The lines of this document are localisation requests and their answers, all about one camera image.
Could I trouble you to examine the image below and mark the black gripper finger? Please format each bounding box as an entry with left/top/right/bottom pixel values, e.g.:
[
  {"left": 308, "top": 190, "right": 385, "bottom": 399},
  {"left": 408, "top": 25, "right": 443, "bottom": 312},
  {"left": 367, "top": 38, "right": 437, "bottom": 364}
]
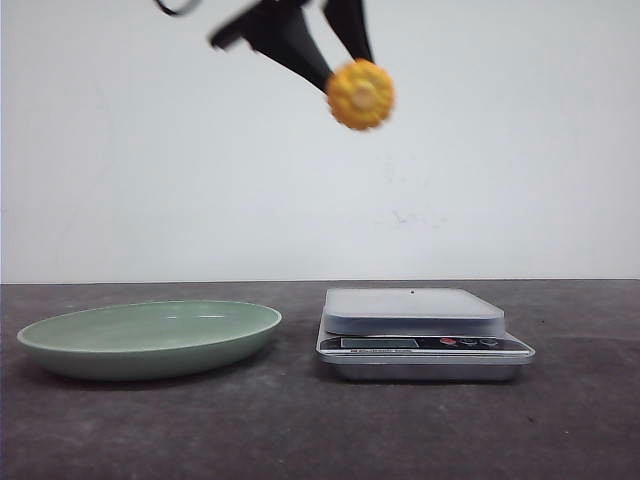
[
  {"left": 208, "top": 1, "right": 332, "bottom": 92},
  {"left": 323, "top": 0, "right": 374, "bottom": 62}
]

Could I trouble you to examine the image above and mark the yellow corn cob piece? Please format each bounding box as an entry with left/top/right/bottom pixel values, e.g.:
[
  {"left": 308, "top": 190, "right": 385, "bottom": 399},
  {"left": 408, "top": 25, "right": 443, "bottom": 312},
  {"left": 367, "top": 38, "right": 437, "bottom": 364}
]
[{"left": 325, "top": 58, "right": 395, "bottom": 131}]

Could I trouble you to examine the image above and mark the silver digital kitchen scale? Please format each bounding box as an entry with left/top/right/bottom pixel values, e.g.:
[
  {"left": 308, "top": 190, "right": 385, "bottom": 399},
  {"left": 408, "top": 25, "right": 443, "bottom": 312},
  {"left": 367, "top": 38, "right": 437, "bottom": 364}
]
[{"left": 316, "top": 287, "right": 535, "bottom": 381}]

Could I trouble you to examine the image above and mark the light green oval plate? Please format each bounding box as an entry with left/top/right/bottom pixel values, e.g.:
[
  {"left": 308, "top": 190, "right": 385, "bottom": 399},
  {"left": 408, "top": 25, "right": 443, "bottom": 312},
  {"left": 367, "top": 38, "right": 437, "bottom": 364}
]
[{"left": 16, "top": 300, "right": 282, "bottom": 381}]

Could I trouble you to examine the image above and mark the black cable loop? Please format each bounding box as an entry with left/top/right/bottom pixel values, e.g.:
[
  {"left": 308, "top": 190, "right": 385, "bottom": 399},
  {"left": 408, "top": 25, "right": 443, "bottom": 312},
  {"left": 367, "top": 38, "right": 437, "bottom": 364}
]
[{"left": 152, "top": 0, "right": 202, "bottom": 16}]

